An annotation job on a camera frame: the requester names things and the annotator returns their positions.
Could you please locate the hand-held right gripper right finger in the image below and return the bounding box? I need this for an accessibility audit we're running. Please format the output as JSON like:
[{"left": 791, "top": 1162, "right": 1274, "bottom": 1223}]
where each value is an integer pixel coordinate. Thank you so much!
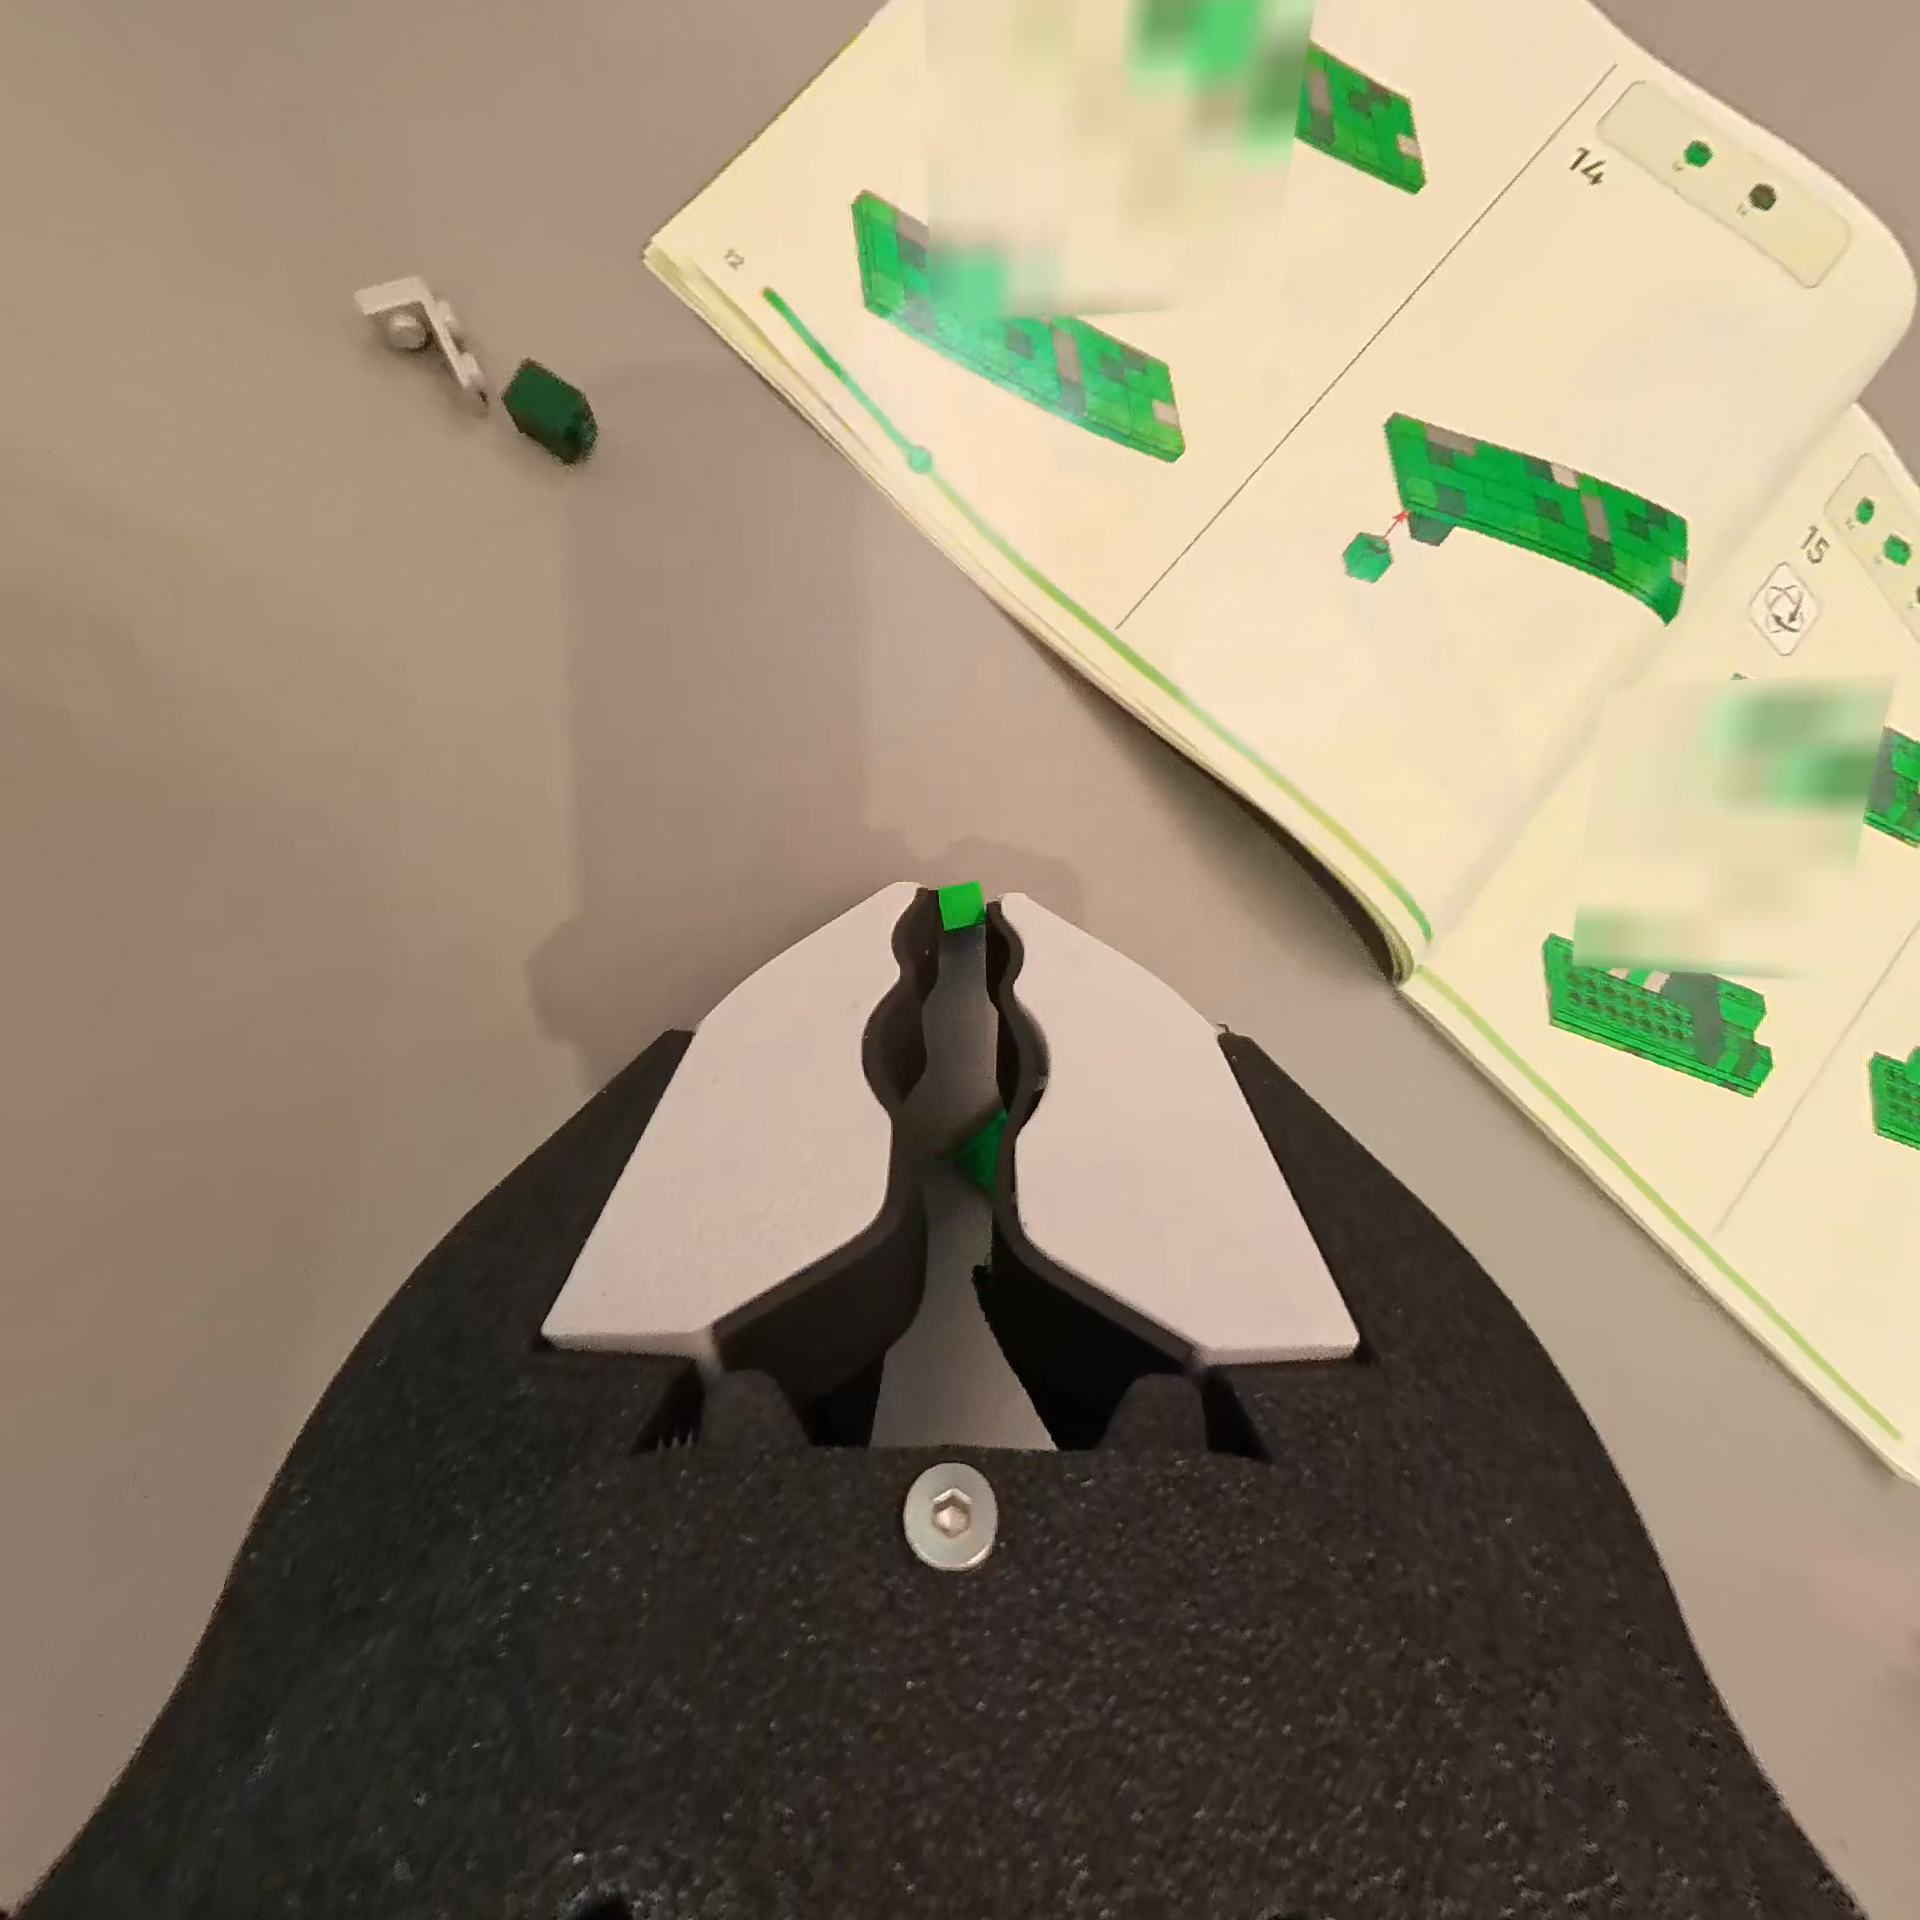
[{"left": 977, "top": 893, "right": 1365, "bottom": 1451}]

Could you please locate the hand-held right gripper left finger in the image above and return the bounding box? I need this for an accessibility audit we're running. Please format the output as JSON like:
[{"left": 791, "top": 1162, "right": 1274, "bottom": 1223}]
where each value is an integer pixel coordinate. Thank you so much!
[{"left": 540, "top": 884, "right": 941, "bottom": 1445}]

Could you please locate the building instruction booklet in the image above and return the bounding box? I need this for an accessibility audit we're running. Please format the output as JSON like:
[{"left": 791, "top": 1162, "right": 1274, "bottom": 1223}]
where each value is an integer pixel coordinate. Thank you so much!
[{"left": 641, "top": 0, "right": 1920, "bottom": 1489}]

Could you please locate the dark green brick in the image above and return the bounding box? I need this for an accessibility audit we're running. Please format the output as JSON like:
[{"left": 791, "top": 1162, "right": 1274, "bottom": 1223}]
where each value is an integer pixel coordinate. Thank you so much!
[{"left": 498, "top": 356, "right": 601, "bottom": 467}]

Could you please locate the white bracket piece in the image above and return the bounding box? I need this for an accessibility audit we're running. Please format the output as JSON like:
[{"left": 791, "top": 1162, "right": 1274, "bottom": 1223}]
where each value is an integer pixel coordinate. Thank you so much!
[{"left": 353, "top": 276, "right": 491, "bottom": 411}]

